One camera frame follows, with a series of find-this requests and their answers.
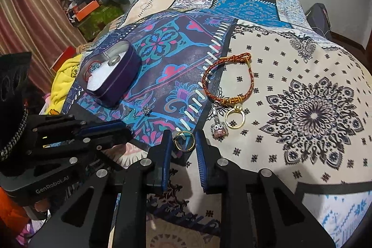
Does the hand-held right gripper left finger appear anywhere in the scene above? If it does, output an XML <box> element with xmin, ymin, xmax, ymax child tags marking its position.
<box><xmin>29</xmin><ymin>130</ymin><xmax>174</xmax><ymax>248</ymax></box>

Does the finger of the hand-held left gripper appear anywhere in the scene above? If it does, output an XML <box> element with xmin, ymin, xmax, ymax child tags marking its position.
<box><xmin>25</xmin><ymin>137</ymin><xmax>124</xmax><ymax>177</ymax></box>
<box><xmin>28</xmin><ymin>114</ymin><xmax>135</xmax><ymax>148</ymax></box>

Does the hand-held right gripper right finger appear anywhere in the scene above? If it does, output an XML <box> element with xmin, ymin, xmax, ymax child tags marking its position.
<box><xmin>196</xmin><ymin>131</ymin><xmax>335</xmax><ymax>248</ymax></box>

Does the plain gold ring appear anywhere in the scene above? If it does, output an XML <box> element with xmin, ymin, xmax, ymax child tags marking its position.
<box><xmin>174</xmin><ymin>131</ymin><xmax>195</xmax><ymax>153</ymax></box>

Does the purple jewelry box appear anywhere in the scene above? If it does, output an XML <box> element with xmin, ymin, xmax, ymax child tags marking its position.
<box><xmin>80</xmin><ymin>40</ymin><xmax>143</xmax><ymax>107</ymax></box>

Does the orange cloth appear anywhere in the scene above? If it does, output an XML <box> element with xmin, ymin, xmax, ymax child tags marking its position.
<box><xmin>0</xmin><ymin>187</ymin><xmax>30</xmax><ymax>227</ymax></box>

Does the yellow cloth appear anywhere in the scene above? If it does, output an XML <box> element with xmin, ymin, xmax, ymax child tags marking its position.
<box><xmin>48</xmin><ymin>56</ymin><xmax>85</xmax><ymax>115</ymax></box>

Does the red box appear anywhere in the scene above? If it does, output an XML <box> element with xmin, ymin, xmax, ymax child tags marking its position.
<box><xmin>50</xmin><ymin>46</ymin><xmax>75</xmax><ymax>71</ymax></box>

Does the green box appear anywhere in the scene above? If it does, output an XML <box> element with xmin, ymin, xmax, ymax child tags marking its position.
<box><xmin>77</xmin><ymin>1</ymin><xmax>127</xmax><ymax>42</ymax></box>

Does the orange box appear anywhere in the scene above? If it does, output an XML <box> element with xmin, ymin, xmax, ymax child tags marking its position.
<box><xmin>73</xmin><ymin>0</ymin><xmax>101</xmax><ymax>22</ymax></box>

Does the patchwork printed blanket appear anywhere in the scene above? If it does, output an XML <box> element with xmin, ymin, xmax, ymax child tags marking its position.
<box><xmin>41</xmin><ymin>0</ymin><xmax>372</xmax><ymax>248</ymax></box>

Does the striped curtain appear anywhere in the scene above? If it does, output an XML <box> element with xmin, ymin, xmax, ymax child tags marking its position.
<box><xmin>0</xmin><ymin>0</ymin><xmax>88</xmax><ymax>89</ymax></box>

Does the dark grey bag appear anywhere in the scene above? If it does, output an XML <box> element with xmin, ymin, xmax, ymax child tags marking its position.
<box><xmin>305</xmin><ymin>2</ymin><xmax>332</xmax><ymax>34</ymax></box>

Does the silver ring with pink stone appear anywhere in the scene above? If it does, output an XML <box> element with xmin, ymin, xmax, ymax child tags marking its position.
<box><xmin>209</xmin><ymin>107</ymin><xmax>227</xmax><ymax>139</ymax></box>

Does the gold ring with square setting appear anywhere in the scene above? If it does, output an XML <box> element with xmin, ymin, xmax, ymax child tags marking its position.
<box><xmin>225</xmin><ymin>104</ymin><xmax>246</xmax><ymax>129</ymax></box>

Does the red beaded bracelet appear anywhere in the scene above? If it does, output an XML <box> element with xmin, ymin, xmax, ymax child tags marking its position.
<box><xmin>83</xmin><ymin>60</ymin><xmax>102</xmax><ymax>83</ymax></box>

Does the red and gold braided bracelet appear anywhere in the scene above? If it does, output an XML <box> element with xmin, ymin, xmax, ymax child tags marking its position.
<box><xmin>202</xmin><ymin>52</ymin><xmax>252</xmax><ymax>106</ymax></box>

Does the black bag with chain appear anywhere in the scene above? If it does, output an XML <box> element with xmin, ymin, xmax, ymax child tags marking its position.
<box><xmin>0</xmin><ymin>52</ymin><xmax>33</xmax><ymax>162</ymax></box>

